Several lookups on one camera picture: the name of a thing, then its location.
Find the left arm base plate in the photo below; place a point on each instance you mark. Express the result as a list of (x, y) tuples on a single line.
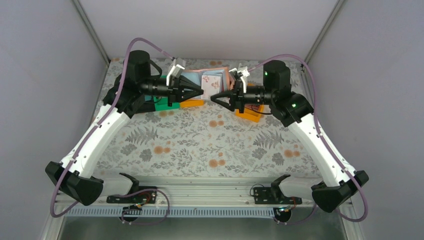
[(146, 197)]

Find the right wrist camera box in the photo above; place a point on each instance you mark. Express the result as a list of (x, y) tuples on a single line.
[(240, 73)]

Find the orange storage bin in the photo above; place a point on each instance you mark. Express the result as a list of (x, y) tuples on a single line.
[(251, 112)]

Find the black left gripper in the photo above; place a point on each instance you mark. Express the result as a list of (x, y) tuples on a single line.
[(173, 89)]

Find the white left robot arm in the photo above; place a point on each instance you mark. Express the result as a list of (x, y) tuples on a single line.
[(73, 175)]

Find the floral tablecloth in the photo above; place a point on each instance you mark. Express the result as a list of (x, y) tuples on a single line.
[(204, 141)]

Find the green storage bin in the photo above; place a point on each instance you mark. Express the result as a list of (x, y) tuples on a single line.
[(165, 104)]

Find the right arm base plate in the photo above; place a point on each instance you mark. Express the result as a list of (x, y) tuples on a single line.
[(267, 196)]

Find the aluminium mounting rail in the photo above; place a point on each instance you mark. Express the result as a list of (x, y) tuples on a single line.
[(194, 197)]

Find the yellow storage bin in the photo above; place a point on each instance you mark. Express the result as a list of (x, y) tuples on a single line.
[(192, 103)]

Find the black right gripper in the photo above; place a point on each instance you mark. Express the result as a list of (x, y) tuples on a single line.
[(237, 98)]

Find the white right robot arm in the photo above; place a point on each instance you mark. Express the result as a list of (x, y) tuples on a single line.
[(339, 180)]

